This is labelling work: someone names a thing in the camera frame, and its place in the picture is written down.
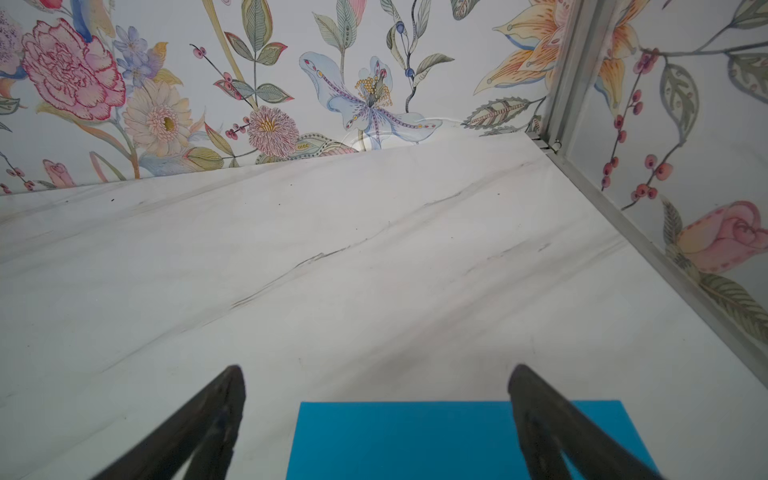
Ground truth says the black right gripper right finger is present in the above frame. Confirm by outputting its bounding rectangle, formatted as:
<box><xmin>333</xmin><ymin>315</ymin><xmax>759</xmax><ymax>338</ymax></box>
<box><xmin>508</xmin><ymin>364</ymin><xmax>661</xmax><ymax>479</ymax></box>

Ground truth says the aluminium frame corner post right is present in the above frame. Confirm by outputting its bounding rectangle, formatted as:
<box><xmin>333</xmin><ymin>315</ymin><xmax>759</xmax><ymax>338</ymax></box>
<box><xmin>542</xmin><ymin>1</ymin><xmax>767</xmax><ymax>381</ymax></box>

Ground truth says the blue square paper sheet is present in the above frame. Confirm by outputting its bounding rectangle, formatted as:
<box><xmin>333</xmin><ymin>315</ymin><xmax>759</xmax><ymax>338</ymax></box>
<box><xmin>286</xmin><ymin>400</ymin><xmax>661</xmax><ymax>479</ymax></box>

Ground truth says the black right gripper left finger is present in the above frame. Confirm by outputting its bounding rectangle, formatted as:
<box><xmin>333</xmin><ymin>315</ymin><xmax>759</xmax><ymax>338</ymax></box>
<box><xmin>95</xmin><ymin>365</ymin><xmax>246</xmax><ymax>479</ymax></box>

